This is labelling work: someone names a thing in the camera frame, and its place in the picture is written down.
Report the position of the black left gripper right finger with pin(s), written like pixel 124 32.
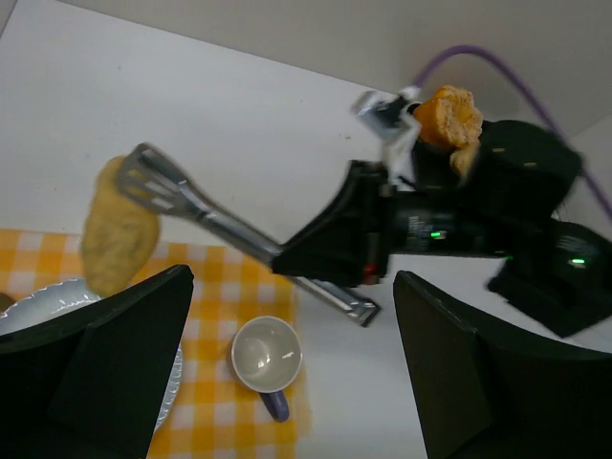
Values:
pixel 485 388

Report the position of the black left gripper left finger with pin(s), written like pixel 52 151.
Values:
pixel 90 384

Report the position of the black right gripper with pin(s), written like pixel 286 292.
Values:
pixel 351 241

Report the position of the long bread roll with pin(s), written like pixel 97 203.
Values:
pixel 119 235

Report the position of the sugared orange donut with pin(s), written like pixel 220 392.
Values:
pixel 449 119

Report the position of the metal tongs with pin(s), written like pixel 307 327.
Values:
pixel 149 178

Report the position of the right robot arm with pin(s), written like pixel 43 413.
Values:
pixel 558 273

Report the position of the oval bread roll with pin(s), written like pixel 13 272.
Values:
pixel 461 159

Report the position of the white plate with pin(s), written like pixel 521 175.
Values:
pixel 63 297

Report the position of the yellow checkered cloth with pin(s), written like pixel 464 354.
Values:
pixel 213 415

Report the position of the purple mug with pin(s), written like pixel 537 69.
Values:
pixel 265 355

